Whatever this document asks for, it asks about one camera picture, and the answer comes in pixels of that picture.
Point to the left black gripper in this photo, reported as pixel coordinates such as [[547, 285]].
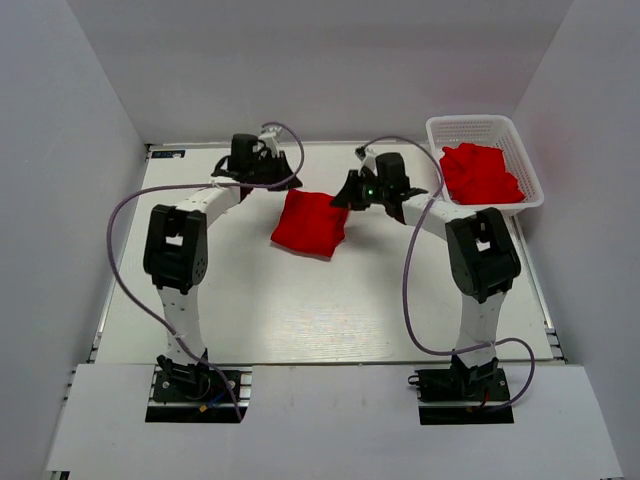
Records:
[[281, 163]]

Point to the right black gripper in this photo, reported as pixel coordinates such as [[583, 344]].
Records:
[[345, 197]]

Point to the red t shirt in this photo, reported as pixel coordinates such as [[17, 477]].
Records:
[[310, 225]]

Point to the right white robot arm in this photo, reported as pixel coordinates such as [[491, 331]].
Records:
[[482, 259]]

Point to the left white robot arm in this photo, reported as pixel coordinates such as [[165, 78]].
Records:
[[176, 249]]

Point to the red shirts in basket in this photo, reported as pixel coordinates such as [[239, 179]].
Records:
[[477, 175]]

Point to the white plastic basket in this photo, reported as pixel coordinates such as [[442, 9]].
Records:
[[490, 131]]

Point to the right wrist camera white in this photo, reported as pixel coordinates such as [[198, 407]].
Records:
[[367, 157]]

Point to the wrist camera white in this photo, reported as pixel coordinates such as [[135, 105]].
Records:
[[367, 157], [268, 141]]

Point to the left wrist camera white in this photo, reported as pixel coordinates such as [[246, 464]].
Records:
[[268, 141]]

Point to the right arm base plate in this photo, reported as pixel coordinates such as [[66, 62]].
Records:
[[442, 403]]

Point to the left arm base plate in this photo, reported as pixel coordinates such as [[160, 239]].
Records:
[[202, 399]]

